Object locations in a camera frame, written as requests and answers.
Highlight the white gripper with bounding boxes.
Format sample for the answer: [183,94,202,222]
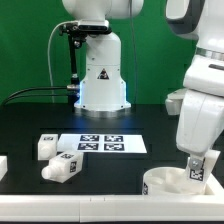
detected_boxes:
[165,55,224,172]

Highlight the white round stool seat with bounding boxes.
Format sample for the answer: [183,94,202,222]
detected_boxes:
[142,167,205,195]

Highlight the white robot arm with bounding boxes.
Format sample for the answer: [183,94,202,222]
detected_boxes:
[62,0,224,170]

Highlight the white sheet with tags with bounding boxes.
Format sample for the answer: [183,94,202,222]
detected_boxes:
[57,134,146,153]

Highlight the white camera cable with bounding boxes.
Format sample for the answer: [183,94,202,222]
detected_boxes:
[47,21,78,104]

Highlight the black cables on table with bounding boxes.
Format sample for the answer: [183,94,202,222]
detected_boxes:
[1,85,80,107]

